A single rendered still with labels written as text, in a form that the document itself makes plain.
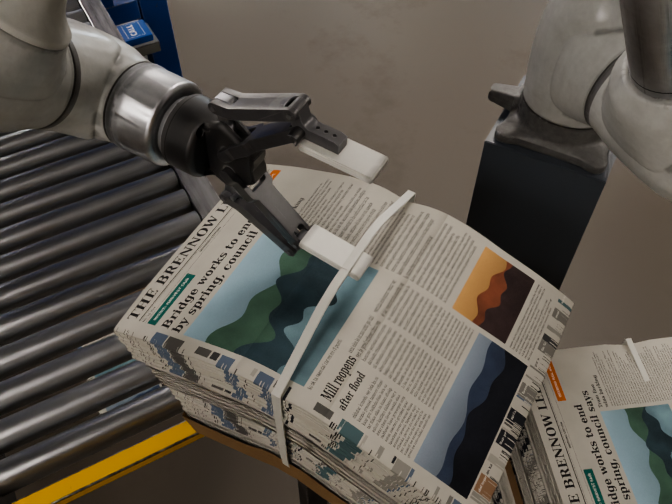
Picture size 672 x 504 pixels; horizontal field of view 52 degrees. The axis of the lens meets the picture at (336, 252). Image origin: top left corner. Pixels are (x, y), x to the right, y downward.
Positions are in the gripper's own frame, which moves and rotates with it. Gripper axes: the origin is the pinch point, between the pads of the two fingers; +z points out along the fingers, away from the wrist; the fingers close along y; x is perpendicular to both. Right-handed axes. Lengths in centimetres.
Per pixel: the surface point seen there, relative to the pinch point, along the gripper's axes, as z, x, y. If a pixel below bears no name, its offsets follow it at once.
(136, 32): -100, -69, 66
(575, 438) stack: 31, -15, 45
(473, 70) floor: -43, -194, 138
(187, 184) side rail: -50, -28, 54
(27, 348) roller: -49, 14, 54
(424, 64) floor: -62, -187, 140
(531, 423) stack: 25, -15, 48
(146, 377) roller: -30, 8, 53
